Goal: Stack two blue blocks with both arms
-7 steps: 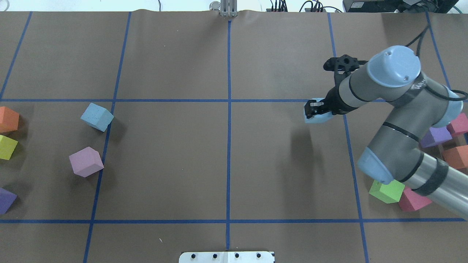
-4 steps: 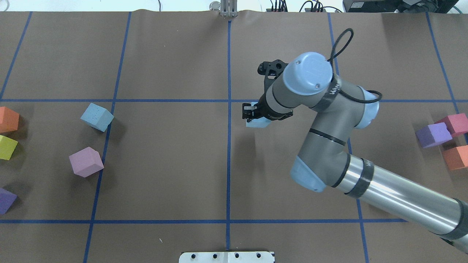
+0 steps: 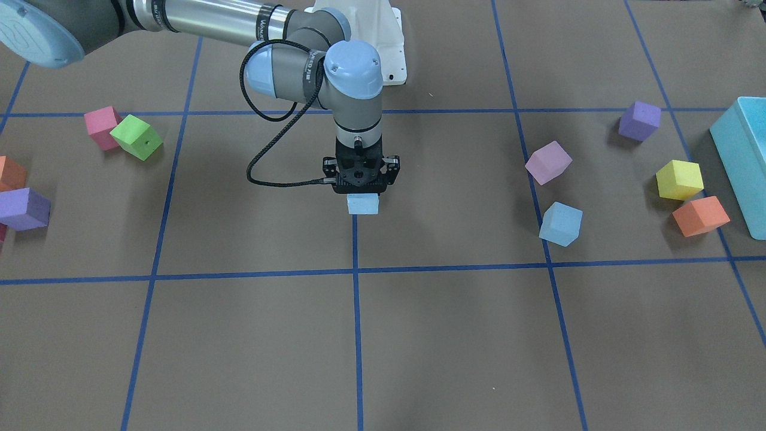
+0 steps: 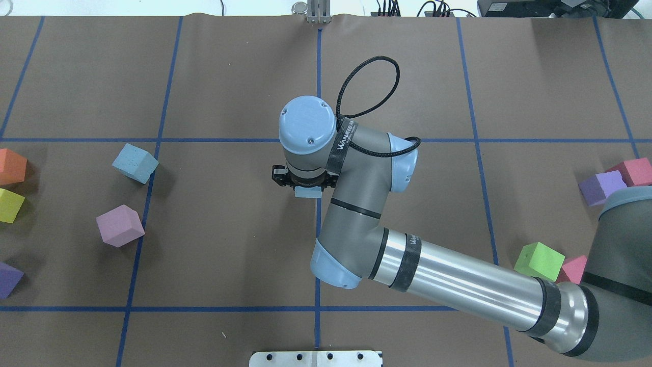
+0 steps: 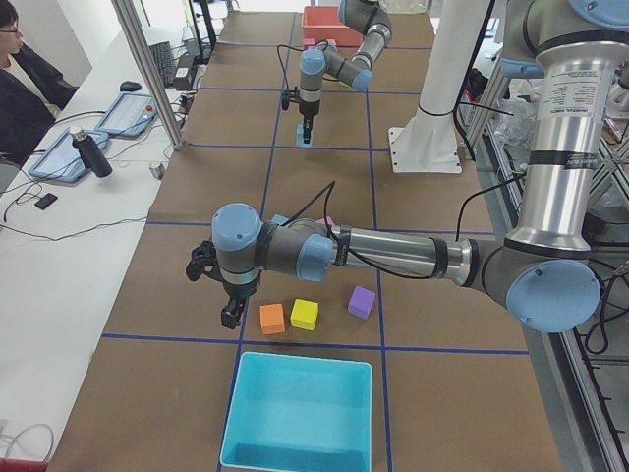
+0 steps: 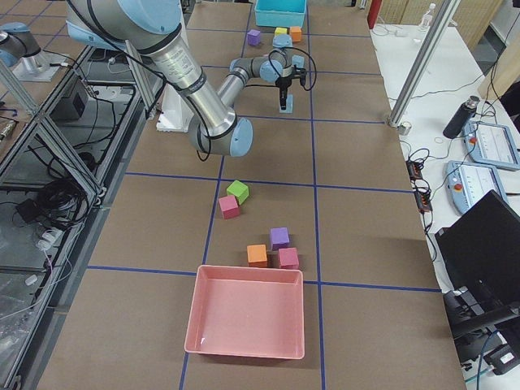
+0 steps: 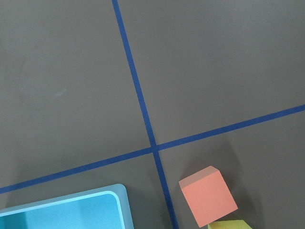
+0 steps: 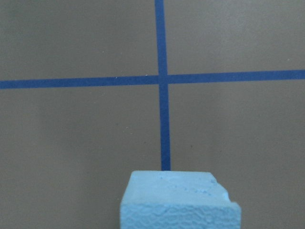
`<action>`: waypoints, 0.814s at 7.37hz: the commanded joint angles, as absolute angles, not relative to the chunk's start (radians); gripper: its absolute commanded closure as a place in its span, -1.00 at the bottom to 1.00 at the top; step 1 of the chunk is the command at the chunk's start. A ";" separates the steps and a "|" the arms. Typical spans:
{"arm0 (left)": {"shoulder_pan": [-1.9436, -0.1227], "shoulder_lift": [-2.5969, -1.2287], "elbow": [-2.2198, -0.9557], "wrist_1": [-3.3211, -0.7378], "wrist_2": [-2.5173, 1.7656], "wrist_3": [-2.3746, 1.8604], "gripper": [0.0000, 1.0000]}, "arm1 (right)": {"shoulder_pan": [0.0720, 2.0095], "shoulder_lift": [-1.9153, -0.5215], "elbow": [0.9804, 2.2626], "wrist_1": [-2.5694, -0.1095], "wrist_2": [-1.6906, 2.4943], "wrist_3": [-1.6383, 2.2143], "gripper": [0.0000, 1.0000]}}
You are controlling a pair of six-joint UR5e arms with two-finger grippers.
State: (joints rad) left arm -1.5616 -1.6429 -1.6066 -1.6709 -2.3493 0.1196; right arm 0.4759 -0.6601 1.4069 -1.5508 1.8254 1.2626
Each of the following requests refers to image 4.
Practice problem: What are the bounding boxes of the lilac pink foam cube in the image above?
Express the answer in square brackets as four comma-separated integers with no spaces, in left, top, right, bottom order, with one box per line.
[96,205,145,248]

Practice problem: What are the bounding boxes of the magenta pink foam cube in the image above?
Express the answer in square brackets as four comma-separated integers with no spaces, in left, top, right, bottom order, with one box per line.
[605,158,651,187]
[556,255,588,285]

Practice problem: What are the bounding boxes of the orange foam cube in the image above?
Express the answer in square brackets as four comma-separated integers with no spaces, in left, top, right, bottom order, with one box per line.
[1,148,28,186]

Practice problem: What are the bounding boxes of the brown paper table cover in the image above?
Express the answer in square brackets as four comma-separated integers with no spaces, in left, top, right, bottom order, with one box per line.
[2,14,650,366]

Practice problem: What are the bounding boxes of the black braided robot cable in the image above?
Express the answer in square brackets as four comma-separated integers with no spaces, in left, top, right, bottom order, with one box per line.
[336,56,421,155]

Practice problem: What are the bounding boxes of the yellow foam cube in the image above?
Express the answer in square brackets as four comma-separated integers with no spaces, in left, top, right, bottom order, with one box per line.
[1,188,25,223]

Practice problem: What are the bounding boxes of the light blue foam cube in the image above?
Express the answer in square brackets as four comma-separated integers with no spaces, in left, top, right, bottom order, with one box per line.
[112,143,159,184]
[294,186,323,199]

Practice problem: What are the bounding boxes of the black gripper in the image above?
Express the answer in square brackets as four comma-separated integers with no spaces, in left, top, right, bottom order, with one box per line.
[271,165,339,191]

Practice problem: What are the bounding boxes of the black cables bundle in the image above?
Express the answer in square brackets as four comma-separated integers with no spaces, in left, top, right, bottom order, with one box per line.
[370,0,478,18]

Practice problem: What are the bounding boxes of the purple foam cube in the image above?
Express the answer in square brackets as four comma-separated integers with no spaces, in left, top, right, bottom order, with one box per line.
[578,170,628,207]
[1,262,25,299]

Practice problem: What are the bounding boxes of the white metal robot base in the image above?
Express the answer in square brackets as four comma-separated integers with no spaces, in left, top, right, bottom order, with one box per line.
[249,350,384,366]

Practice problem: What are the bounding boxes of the green foam cube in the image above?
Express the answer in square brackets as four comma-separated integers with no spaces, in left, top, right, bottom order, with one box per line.
[514,242,565,282]

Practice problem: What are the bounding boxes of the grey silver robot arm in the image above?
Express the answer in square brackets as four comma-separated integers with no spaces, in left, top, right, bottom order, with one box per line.
[273,96,651,362]

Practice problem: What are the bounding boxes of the grey metal clamp post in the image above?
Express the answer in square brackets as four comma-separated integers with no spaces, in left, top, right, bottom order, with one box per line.
[291,0,332,24]

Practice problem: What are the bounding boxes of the black monitor base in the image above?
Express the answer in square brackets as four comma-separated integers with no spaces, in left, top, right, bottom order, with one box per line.
[477,1,639,19]

